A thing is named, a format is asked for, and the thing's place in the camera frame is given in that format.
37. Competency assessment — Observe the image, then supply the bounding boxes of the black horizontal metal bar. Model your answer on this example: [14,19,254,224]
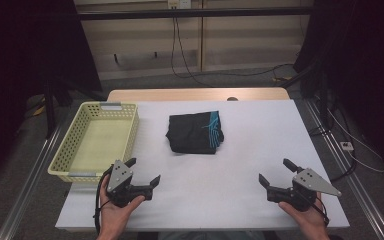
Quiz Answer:
[76,6,314,21]

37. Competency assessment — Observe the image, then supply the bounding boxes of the black curtain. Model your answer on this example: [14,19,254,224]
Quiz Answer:
[0,0,103,191]
[293,0,384,181]

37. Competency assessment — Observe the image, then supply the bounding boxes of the black metal stand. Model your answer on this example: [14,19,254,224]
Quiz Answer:
[43,79,108,139]

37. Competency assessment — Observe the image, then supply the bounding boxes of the black hanging wall cable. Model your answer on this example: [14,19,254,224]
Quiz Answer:
[169,8,296,88]

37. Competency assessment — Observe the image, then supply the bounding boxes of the cream perforated plastic basket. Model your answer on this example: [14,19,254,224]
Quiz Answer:
[47,101,140,184]

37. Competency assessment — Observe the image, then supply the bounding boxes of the white wall outlet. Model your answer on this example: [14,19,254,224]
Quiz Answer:
[167,0,192,10]

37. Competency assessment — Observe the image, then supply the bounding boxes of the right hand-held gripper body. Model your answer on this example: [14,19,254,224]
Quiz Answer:
[266,167,343,213]

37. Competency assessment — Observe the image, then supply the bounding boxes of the aluminium floor rail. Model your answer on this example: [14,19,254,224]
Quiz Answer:
[304,99,384,240]
[0,123,63,240]

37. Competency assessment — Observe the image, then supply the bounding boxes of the white table mat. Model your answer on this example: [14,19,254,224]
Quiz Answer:
[55,99,350,232]

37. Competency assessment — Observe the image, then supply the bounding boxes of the person's left hand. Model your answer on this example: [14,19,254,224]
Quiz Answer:
[96,179,146,240]

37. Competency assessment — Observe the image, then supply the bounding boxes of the person's right hand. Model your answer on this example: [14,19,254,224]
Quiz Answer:
[278,193,330,240]

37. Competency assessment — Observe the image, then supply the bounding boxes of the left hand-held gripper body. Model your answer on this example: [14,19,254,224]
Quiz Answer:
[105,159,154,208]

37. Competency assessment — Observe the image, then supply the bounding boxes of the black floor cable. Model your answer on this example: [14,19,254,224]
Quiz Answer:
[308,124,358,183]

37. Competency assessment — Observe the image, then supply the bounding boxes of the person's grey clothing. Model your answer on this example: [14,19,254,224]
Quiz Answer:
[158,230,264,240]

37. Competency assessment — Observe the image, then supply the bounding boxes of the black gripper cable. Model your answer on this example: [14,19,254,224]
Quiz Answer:
[93,165,115,236]
[312,196,331,227]

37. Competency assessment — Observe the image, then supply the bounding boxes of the black garment blue stripes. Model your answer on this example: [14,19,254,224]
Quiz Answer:
[165,110,225,155]

